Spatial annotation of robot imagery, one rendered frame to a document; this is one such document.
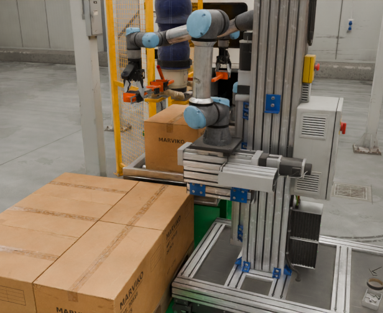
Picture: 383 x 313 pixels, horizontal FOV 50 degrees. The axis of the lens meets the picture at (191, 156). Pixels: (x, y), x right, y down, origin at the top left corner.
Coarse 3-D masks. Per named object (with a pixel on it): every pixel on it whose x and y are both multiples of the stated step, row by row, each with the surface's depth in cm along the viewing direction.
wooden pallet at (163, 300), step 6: (192, 246) 291; (192, 252) 292; (186, 258) 284; (180, 264) 266; (174, 276) 255; (168, 288) 246; (168, 294) 247; (162, 300) 237; (168, 300) 248; (156, 306) 228; (162, 306) 238; (156, 312) 238; (162, 312) 239
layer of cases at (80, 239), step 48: (48, 192) 274; (96, 192) 274; (144, 192) 274; (0, 240) 217; (48, 240) 217; (96, 240) 217; (144, 240) 217; (192, 240) 290; (0, 288) 191; (48, 288) 181; (96, 288) 180; (144, 288) 207
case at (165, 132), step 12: (168, 108) 325; (180, 108) 325; (144, 120) 289; (156, 120) 289; (168, 120) 289; (180, 120) 289; (144, 132) 291; (156, 132) 288; (168, 132) 285; (180, 132) 282; (192, 132) 279; (156, 144) 291; (168, 144) 288; (180, 144) 285; (156, 156) 294; (168, 156) 291; (156, 168) 297; (168, 168) 294; (180, 168) 291
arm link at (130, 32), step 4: (128, 28) 212; (132, 28) 212; (136, 28) 212; (128, 32) 212; (132, 32) 212; (136, 32) 212; (128, 36) 213; (132, 36) 212; (128, 40) 214; (132, 40) 212; (128, 44) 215; (132, 44) 214; (128, 48) 215; (132, 48) 215; (136, 48) 215; (140, 48) 217
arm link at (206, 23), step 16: (192, 16) 180; (208, 16) 177; (192, 32) 181; (208, 32) 180; (208, 48) 184; (208, 64) 187; (208, 80) 190; (192, 96) 195; (208, 96) 193; (192, 112) 193; (208, 112) 194; (192, 128) 198
